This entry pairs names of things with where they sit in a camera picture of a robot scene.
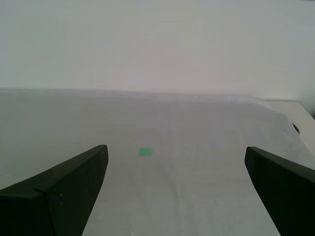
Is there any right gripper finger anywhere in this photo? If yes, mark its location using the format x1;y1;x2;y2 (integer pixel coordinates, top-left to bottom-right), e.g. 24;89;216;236
0;145;108;236
244;146;315;236

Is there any small green tape square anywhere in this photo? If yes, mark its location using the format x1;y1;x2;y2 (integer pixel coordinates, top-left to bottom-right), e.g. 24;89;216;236
139;147;154;157

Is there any translucent white table cover sheet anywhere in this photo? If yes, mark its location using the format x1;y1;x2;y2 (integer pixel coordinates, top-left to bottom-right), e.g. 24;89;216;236
0;88;315;236

